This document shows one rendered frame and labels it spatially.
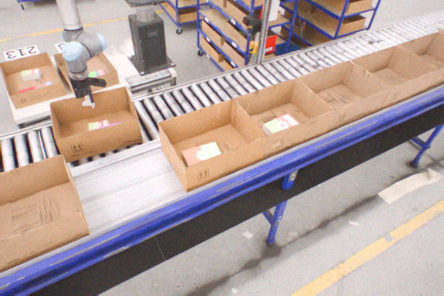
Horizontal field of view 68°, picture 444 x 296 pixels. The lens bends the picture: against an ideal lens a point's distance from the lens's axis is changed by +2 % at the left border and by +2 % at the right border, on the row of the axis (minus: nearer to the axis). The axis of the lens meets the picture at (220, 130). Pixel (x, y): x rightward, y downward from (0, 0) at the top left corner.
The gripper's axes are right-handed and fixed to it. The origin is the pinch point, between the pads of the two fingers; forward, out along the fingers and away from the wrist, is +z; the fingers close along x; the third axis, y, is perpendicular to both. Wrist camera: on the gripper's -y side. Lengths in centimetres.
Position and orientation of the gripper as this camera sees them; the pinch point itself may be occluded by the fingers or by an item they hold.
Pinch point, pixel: (92, 102)
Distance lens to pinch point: 193.7
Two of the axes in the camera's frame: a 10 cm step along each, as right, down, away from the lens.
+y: -8.7, 3.2, -3.7
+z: -0.9, 6.4, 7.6
